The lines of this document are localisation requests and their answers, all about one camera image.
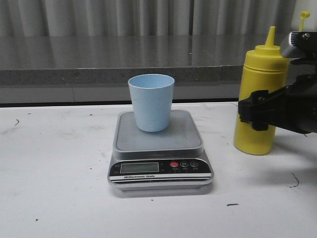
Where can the yellow squeeze bottle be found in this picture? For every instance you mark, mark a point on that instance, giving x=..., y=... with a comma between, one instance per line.
x=264, y=69

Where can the silver digital kitchen scale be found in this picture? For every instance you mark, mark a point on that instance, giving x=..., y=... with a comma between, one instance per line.
x=169, y=162

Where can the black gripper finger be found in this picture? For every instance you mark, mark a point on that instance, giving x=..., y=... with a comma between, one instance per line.
x=262, y=109

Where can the light blue plastic cup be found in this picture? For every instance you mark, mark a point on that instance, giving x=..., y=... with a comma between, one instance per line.
x=151, y=96

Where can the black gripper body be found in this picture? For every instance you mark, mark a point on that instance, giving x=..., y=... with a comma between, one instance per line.
x=300, y=104

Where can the grey stone counter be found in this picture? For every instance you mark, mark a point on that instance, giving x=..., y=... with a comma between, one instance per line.
x=95, y=70

